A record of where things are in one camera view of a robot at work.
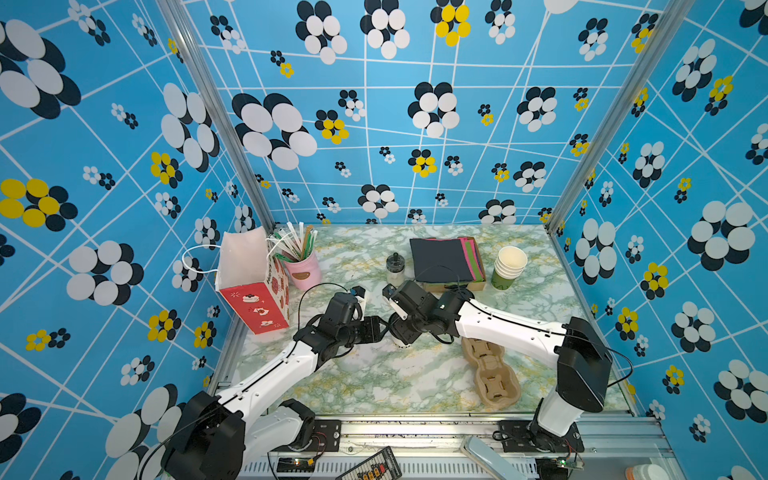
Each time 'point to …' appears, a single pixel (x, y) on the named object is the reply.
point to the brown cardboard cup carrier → (496, 385)
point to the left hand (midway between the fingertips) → (386, 326)
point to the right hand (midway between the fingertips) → (404, 325)
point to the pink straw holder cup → (305, 275)
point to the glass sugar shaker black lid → (395, 262)
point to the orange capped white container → (646, 472)
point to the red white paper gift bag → (255, 282)
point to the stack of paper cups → (509, 264)
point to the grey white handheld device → (501, 468)
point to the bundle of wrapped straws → (289, 246)
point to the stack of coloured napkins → (455, 260)
